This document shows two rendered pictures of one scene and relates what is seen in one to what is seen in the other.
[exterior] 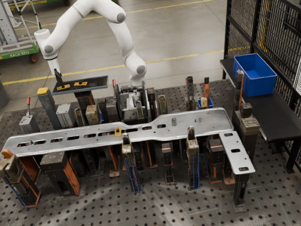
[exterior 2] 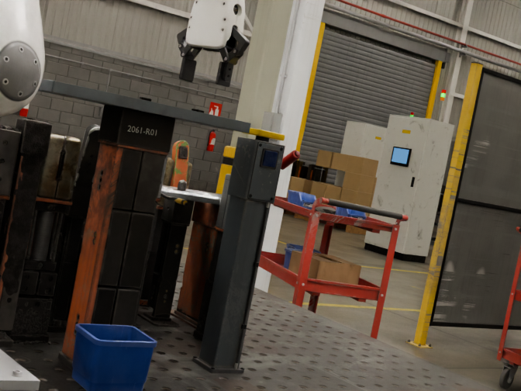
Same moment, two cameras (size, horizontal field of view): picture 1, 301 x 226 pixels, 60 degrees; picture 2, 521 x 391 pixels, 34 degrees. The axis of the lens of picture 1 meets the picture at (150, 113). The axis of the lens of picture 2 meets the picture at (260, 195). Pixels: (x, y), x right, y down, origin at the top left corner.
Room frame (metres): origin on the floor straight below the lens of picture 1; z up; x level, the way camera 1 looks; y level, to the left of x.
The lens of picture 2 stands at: (2.80, -0.25, 1.12)
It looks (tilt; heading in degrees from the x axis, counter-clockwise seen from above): 3 degrees down; 143
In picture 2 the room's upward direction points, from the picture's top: 11 degrees clockwise
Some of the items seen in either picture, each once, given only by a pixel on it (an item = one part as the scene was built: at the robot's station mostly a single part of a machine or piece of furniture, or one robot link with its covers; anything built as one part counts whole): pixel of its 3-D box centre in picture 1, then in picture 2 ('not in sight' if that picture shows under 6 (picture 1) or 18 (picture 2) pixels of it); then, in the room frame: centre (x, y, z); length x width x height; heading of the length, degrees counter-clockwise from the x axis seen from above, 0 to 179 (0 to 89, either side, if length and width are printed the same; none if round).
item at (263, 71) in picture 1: (252, 74); not in sight; (1.42, -0.70, 1.09); 0.30 x 0.17 x 0.13; 179
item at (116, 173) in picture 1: (110, 151); not in sight; (1.16, 0.29, 0.84); 0.17 x 0.06 x 0.29; 178
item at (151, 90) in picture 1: (154, 115); not in sight; (1.37, -0.02, 0.91); 0.07 x 0.05 x 0.42; 178
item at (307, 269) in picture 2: not in sight; (312, 290); (-0.33, 2.52, 0.49); 0.81 x 0.47 x 0.97; 164
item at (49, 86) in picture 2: (80, 84); (140, 105); (1.50, 0.43, 1.16); 0.37 x 0.14 x 0.02; 88
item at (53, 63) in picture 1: (53, 63); (215, 18); (1.50, 0.55, 1.34); 0.10 x 0.07 x 0.11; 14
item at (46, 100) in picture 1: (54, 117); (239, 254); (1.51, 0.69, 0.92); 0.08 x 0.08 x 0.44; 88
